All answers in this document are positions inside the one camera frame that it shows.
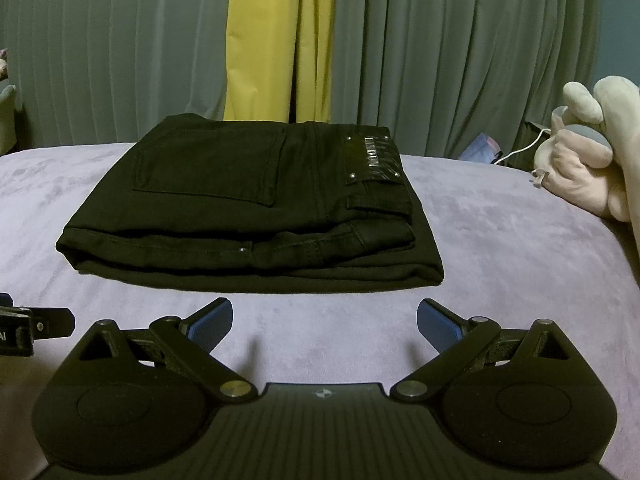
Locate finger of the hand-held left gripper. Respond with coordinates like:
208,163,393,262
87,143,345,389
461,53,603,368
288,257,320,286
30,307,77,339

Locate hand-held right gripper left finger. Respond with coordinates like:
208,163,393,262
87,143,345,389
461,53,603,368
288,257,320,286
50,297,256,401

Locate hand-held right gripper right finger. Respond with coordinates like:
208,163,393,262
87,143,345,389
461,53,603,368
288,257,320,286
390,297,596,401

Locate black pants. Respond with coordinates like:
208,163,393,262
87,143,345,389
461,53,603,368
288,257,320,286
55,114,446,293

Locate lavender blanket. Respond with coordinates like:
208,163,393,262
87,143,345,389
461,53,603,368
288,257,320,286
0,142,640,480

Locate blue printed item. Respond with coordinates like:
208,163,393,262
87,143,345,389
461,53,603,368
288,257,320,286
457,132,502,164

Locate cream plush toy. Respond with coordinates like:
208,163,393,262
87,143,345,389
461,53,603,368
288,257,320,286
532,75,640,223

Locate grey-green curtain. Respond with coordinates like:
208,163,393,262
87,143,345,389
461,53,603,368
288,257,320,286
0,0,236,153
330,0,616,158

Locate yellow curtain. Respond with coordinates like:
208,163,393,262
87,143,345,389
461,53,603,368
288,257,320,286
222,0,338,123

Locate white cable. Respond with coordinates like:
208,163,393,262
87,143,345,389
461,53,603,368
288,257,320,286
492,127,552,166

